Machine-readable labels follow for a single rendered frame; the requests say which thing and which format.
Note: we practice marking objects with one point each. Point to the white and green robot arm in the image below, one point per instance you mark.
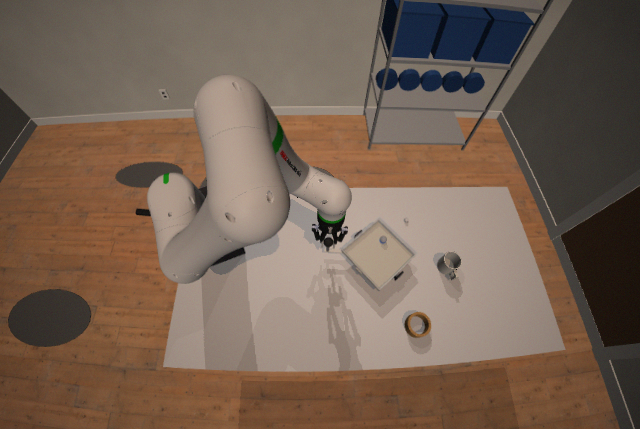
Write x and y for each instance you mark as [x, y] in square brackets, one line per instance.
[249, 178]

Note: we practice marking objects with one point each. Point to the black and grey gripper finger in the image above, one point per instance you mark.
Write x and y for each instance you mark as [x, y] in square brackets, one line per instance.
[343, 232]
[320, 237]

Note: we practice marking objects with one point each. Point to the grey mug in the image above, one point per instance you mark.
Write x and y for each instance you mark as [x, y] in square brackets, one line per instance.
[453, 260]

